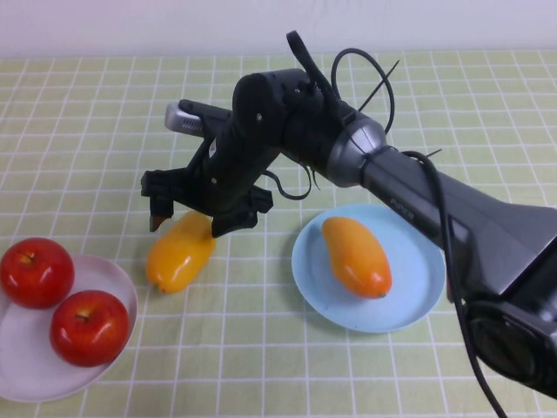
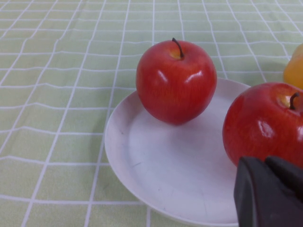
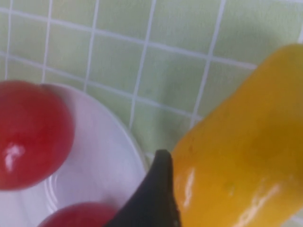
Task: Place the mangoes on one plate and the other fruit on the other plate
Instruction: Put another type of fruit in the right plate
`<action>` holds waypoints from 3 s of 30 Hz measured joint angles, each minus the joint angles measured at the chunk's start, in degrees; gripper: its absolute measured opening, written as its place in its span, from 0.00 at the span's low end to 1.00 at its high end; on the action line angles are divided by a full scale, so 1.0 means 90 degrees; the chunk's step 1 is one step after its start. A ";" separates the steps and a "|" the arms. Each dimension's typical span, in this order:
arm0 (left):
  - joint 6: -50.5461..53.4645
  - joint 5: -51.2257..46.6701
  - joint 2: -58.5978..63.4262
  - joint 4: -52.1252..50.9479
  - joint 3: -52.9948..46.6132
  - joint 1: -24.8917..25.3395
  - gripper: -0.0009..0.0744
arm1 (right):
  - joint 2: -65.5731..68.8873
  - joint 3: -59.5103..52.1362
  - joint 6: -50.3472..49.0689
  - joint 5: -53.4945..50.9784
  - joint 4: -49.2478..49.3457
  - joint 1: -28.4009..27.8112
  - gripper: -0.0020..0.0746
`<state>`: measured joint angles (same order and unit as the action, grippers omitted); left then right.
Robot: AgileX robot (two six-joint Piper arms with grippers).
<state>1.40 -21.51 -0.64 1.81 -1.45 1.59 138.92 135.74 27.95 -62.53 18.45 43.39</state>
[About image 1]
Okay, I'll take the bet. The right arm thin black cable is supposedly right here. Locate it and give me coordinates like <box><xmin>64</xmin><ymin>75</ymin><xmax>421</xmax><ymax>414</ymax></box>
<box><xmin>265</xmin><ymin>163</ymin><xmax>323</xmax><ymax>202</ymax></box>

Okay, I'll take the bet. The light blue plate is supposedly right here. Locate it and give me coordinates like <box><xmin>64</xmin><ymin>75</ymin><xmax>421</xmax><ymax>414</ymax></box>
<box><xmin>291</xmin><ymin>203</ymin><xmax>446</xmax><ymax>334</ymax></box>

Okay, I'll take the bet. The red apple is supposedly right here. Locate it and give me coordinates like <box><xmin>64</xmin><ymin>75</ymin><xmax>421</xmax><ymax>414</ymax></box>
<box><xmin>0</xmin><ymin>237</ymin><xmax>76</xmax><ymax>310</ymax></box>
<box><xmin>49</xmin><ymin>289</ymin><xmax>131</xmax><ymax>368</ymax></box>

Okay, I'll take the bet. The yellow mango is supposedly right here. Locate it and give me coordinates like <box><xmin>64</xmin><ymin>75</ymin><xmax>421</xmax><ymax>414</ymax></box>
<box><xmin>145</xmin><ymin>210</ymin><xmax>217</xmax><ymax>294</ymax></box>

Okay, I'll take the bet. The right arm long black cable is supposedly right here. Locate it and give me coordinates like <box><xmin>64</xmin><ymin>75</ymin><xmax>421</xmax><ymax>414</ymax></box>
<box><xmin>406</xmin><ymin>150</ymin><xmax>508</xmax><ymax>418</ymax></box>

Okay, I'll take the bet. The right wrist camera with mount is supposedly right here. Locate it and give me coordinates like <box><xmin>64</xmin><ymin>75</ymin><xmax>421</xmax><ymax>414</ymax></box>
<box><xmin>164</xmin><ymin>98</ymin><xmax>234</xmax><ymax>135</ymax></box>

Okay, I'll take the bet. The right arm looped black cable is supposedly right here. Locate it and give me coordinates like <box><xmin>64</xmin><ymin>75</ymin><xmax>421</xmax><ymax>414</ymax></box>
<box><xmin>285</xmin><ymin>30</ymin><xmax>353</xmax><ymax>127</ymax></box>

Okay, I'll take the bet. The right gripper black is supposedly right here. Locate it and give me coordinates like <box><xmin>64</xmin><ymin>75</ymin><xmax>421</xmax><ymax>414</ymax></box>
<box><xmin>140</xmin><ymin>167</ymin><xmax>274</xmax><ymax>239</ymax></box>

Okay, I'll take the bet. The green checked tablecloth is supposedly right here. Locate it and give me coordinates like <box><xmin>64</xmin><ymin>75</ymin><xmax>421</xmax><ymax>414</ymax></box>
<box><xmin>0</xmin><ymin>50</ymin><xmax>557</xmax><ymax>418</ymax></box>

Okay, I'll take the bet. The black looped zip tie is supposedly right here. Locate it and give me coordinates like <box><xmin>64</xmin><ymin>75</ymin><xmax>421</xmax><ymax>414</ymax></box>
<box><xmin>332</xmin><ymin>47</ymin><xmax>400</xmax><ymax>131</ymax></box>

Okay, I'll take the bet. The orange mango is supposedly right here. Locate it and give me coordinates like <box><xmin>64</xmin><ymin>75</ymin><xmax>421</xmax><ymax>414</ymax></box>
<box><xmin>321</xmin><ymin>216</ymin><xmax>393</xmax><ymax>300</ymax></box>

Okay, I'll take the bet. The white plate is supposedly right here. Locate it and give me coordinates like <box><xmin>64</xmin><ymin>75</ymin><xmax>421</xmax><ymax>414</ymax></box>
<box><xmin>0</xmin><ymin>253</ymin><xmax>139</xmax><ymax>403</ymax></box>

